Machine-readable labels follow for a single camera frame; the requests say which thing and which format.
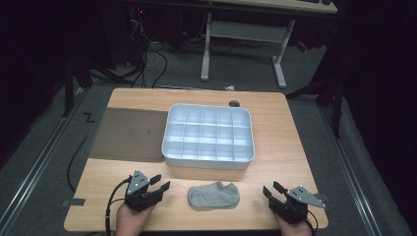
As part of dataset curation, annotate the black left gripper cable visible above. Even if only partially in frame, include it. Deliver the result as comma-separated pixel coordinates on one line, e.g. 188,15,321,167
104,176,133,236

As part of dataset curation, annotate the black metal stand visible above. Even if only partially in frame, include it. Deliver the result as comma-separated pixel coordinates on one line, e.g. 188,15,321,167
61,58,93,119
284,73,346,139

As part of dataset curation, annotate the person's right hand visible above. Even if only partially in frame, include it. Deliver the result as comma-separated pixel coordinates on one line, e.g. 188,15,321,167
272,211,315,236

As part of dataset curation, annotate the black floor cable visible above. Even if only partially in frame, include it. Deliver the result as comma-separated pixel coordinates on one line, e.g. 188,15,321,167
66,134,91,194

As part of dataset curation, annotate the white-framed desk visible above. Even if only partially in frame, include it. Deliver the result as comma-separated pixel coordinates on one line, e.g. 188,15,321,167
199,0,338,89

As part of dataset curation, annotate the metal floor rail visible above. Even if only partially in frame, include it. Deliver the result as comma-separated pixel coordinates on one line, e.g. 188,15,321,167
321,106,383,236
0,88,88,230

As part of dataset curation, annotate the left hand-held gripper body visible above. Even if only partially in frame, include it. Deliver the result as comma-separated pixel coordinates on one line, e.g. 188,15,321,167
124,169,164,212

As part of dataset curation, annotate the grey sock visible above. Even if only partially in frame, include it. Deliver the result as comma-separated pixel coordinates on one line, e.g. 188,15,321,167
187,181,241,209

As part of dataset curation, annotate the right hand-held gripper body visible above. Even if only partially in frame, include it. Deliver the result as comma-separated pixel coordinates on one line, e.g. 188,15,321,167
268,185,327,225

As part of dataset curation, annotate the brown mat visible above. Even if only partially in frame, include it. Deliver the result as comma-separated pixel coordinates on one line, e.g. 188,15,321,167
88,107,169,163

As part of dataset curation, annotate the person's left hand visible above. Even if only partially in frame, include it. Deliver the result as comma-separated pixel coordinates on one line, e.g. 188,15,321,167
115,203,155,236

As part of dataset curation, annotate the white divided organizer box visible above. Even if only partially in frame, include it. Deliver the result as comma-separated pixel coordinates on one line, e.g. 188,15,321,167
160,103,256,171

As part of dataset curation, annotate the bundle of tangled cables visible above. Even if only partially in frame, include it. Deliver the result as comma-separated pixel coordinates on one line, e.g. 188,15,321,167
89,8,206,89

